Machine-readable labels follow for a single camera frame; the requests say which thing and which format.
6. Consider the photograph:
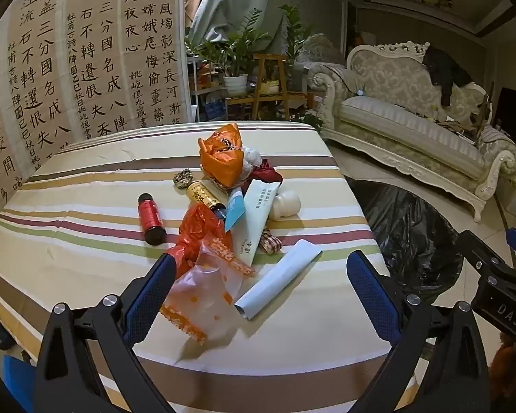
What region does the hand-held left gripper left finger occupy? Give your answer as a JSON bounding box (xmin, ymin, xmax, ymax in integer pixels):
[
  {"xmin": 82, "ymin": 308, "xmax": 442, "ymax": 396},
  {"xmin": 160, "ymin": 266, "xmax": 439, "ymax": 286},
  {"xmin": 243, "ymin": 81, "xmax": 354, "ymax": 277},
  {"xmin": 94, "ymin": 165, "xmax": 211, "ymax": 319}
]
[{"xmin": 33, "ymin": 253, "xmax": 177, "ymax": 413}]

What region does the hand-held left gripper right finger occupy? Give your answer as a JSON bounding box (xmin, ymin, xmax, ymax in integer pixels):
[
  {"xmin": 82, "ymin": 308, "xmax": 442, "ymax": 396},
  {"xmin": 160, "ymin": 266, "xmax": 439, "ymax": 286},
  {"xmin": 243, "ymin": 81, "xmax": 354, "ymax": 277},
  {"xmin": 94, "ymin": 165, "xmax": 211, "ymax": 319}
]
[{"xmin": 346, "ymin": 250, "xmax": 491, "ymax": 413}]

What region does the clear orange printed plastic bag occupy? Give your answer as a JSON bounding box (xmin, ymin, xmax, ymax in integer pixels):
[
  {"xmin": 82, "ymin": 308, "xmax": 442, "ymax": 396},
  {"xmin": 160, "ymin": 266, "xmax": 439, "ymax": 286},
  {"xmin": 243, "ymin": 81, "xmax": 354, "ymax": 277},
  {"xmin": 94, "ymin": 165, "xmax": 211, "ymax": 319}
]
[{"xmin": 159, "ymin": 203, "xmax": 256, "ymax": 345}]

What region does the red label bottle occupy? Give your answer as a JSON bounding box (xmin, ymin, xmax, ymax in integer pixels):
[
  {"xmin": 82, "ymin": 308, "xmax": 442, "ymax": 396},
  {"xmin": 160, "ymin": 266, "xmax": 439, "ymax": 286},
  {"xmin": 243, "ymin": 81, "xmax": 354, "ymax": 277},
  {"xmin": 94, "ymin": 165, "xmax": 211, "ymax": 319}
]
[{"xmin": 138, "ymin": 193, "xmax": 168, "ymax": 247}]

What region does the trash bin with black bag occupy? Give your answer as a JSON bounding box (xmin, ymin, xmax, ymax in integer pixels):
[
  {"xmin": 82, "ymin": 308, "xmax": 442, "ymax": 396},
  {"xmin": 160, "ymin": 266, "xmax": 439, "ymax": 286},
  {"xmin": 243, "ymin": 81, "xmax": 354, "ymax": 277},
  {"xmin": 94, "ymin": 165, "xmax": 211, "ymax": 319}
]
[{"xmin": 348, "ymin": 178, "xmax": 465, "ymax": 299}]

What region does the white tube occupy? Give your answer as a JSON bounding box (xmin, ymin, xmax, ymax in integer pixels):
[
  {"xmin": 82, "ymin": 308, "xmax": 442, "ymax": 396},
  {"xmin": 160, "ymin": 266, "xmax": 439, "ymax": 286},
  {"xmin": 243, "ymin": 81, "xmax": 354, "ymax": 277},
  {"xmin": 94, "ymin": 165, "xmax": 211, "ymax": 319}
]
[{"xmin": 233, "ymin": 239, "xmax": 322, "ymax": 321}]

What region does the yellow label bottle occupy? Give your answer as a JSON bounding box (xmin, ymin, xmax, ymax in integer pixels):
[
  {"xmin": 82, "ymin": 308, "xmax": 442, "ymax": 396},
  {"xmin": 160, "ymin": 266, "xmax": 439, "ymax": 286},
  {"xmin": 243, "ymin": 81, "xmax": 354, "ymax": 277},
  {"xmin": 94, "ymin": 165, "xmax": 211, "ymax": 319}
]
[{"xmin": 186, "ymin": 181, "xmax": 228, "ymax": 220}]

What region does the striped candy wrapper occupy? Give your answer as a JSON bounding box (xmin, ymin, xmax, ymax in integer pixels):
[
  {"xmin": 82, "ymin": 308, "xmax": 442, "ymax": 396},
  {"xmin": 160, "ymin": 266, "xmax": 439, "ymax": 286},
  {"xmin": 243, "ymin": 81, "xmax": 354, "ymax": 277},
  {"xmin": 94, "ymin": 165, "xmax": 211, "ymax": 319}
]
[{"xmin": 258, "ymin": 232, "xmax": 283, "ymax": 254}]

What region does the blue packet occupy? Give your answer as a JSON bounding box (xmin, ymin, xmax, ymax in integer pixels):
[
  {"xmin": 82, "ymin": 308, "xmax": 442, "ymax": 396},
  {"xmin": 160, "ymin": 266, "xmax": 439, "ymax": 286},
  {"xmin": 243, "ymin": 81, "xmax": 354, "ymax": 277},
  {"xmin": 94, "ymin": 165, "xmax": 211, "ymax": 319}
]
[{"xmin": 224, "ymin": 189, "xmax": 246, "ymax": 232}]

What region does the small white bottle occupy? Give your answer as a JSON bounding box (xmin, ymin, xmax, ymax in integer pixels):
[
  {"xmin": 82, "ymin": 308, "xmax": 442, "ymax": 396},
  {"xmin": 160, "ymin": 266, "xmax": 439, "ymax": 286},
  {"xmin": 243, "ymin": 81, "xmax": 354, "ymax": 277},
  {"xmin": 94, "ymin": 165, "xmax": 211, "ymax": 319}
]
[{"xmin": 269, "ymin": 190, "xmax": 302, "ymax": 221}]

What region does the pale green tube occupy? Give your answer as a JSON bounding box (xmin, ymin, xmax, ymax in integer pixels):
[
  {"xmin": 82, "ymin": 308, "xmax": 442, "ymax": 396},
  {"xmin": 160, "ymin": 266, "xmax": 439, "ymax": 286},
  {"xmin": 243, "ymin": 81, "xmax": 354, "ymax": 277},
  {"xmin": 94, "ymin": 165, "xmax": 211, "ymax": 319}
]
[{"xmin": 234, "ymin": 179, "xmax": 281, "ymax": 267}]

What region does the red wrapper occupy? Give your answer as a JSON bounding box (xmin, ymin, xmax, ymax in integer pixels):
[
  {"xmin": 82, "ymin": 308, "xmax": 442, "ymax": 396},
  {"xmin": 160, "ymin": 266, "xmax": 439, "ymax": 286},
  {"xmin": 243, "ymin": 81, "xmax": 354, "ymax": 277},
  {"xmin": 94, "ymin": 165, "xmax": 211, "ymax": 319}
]
[{"xmin": 249, "ymin": 159, "xmax": 284, "ymax": 190}]

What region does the white cotton wad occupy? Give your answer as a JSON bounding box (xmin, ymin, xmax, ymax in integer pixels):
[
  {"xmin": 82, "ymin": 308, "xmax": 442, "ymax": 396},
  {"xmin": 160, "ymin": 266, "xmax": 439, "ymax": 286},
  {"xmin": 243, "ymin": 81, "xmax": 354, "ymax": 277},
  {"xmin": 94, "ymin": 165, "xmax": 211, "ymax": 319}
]
[{"xmin": 241, "ymin": 146, "xmax": 264, "ymax": 178}]

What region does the striped tablecloth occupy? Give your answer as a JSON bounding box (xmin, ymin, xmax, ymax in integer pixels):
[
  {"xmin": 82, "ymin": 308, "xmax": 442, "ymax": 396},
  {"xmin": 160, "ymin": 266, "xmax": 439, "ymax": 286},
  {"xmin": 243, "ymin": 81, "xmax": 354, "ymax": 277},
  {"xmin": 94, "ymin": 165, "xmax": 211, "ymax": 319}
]
[{"xmin": 0, "ymin": 121, "xmax": 418, "ymax": 413}]

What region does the brown paper clutter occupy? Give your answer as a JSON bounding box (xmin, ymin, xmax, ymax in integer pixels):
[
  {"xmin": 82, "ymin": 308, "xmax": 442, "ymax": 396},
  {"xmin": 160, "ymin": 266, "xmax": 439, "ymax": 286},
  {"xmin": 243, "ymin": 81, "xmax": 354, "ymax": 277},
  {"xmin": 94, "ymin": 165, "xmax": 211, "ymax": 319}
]
[{"xmin": 439, "ymin": 116, "xmax": 486, "ymax": 138}]

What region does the blue plastic stool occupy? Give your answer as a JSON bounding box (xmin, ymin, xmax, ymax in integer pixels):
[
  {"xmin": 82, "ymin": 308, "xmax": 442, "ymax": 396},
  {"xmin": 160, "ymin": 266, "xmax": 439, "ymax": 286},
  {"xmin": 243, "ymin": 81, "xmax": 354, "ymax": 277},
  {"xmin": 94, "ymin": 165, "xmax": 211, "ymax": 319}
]
[{"xmin": 2, "ymin": 353, "xmax": 37, "ymax": 413}]

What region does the ornate cream sofa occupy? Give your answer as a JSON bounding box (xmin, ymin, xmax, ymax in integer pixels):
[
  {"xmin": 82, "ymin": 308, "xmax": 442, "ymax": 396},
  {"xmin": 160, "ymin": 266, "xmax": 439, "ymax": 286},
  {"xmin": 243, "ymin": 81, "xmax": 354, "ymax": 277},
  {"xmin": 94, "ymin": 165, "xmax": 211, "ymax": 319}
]
[{"xmin": 324, "ymin": 41, "xmax": 516, "ymax": 211}]

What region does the small leafy plant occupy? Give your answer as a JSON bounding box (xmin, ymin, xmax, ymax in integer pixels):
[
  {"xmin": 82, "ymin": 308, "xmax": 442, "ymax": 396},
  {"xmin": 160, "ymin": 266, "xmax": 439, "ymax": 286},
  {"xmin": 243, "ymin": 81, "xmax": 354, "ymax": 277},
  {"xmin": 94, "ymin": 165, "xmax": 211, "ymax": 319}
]
[{"xmin": 290, "ymin": 109, "xmax": 325, "ymax": 132}]

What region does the black jacket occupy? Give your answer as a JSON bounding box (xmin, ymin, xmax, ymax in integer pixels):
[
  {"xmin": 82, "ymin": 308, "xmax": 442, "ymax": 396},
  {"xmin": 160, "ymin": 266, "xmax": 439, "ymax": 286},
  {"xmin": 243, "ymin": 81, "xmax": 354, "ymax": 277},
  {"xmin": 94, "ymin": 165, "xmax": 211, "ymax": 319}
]
[{"xmin": 422, "ymin": 45, "xmax": 474, "ymax": 106}]

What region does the white metal shelf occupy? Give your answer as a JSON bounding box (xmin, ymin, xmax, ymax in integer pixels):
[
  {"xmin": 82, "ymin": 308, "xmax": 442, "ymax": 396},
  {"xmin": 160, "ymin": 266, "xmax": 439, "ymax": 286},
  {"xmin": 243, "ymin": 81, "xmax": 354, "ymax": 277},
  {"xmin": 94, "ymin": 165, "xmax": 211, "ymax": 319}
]
[{"xmin": 187, "ymin": 58, "xmax": 228, "ymax": 123}]

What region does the potted plant in white pot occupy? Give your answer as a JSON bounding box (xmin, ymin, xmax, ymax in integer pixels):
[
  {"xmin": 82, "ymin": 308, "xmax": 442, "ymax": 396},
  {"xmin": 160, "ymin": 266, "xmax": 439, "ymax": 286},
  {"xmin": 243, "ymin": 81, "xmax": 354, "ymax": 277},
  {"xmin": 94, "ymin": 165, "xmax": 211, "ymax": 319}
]
[{"xmin": 185, "ymin": 9, "xmax": 271, "ymax": 97}]

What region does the grey throw blanket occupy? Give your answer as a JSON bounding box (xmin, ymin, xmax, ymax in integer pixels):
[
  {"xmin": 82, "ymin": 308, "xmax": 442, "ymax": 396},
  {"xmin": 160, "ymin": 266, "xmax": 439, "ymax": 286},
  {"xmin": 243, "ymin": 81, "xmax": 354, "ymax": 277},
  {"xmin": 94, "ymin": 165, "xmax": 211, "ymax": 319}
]
[{"xmin": 310, "ymin": 61, "xmax": 357, "ymax": 95}]

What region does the ornate cream armchair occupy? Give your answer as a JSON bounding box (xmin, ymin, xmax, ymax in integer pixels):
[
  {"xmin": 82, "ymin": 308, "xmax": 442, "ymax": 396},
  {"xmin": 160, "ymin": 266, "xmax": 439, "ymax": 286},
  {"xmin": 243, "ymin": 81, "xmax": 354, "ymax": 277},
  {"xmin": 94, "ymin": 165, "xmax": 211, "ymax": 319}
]
[{"xmin": 299, "ymin": 33, "xmax": 349, "ymax": 95}]

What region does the wooden plant stand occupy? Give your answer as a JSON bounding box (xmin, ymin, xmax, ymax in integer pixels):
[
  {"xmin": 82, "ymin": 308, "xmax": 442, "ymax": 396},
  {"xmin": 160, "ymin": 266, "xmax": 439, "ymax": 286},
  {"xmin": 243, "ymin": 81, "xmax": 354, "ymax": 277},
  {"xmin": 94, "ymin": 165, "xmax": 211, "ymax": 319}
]
[{"xmin": 226, "ymin": 53, "xmax": 310, "ymax": 121}]

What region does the tall potted plant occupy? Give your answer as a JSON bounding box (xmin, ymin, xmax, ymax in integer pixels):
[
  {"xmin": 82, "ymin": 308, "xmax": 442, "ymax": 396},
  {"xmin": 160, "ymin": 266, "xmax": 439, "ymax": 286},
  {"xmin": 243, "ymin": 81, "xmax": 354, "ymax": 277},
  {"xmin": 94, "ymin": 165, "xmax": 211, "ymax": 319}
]
[{"xmin": 277, "ymin": 4, "xmax": 312, "ymax": 74}]

